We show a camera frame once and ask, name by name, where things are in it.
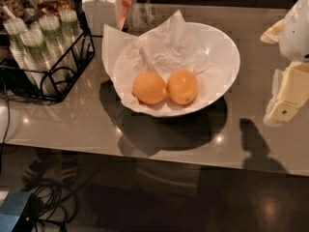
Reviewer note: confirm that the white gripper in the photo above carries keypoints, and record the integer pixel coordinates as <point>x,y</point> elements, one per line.
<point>295,33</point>

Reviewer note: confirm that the orange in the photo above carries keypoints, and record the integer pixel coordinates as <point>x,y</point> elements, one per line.
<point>182,86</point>
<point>149,88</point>

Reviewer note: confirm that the white bowl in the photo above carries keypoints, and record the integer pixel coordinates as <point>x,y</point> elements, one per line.
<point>222,55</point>

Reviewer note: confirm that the white crumpled paper liner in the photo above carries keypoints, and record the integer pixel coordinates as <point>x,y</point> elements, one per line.
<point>161,52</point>

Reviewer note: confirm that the clear glass container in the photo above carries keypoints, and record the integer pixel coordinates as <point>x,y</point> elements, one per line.
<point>141,14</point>

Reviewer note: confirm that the orange white packet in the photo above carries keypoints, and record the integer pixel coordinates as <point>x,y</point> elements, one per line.
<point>122,7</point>

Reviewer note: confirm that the white lidded jar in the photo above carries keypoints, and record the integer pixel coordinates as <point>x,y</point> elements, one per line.
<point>99,13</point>

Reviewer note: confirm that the plastic cup stack right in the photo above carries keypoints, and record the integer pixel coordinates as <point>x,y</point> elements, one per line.
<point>70,27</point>

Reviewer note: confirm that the plastic cup stack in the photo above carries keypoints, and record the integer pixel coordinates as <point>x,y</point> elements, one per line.
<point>14,27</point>
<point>38,59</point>
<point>54,38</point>
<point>70,27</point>

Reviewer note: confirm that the plastic cup stack middle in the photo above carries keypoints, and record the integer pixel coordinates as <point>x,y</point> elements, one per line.
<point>54,38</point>

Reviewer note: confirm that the plastic cup stack front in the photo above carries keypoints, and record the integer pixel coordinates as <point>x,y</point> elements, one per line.
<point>38,59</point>

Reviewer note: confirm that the plastic cup stack left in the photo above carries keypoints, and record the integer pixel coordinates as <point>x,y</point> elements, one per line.
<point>14,27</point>

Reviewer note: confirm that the glass jar with granola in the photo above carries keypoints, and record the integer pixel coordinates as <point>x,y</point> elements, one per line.
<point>15,7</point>

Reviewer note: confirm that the blue patterned box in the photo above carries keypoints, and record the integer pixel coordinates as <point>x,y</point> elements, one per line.
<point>12,210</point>

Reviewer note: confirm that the black wire basket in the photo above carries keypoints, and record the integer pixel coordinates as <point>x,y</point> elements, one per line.
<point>20,82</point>

